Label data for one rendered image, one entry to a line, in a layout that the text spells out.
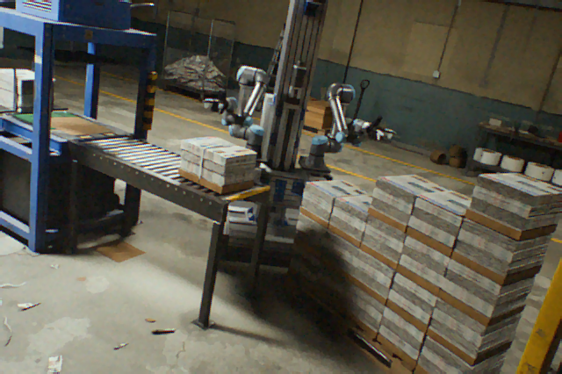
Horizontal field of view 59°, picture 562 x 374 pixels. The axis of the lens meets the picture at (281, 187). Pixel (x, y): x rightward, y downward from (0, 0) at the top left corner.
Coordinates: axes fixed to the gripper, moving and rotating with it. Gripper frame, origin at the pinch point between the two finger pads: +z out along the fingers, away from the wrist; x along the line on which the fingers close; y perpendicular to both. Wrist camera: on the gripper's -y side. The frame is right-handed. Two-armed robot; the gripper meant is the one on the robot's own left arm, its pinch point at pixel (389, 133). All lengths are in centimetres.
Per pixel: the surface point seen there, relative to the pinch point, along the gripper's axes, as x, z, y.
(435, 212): 42, 83, 16
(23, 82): 204, -182, -7
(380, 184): 45, 44, 14
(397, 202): 45, 59, 20
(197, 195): 138, -7, 26
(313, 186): 54, -8, 34
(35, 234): 215, -102, 81
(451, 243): 42, 97, 27
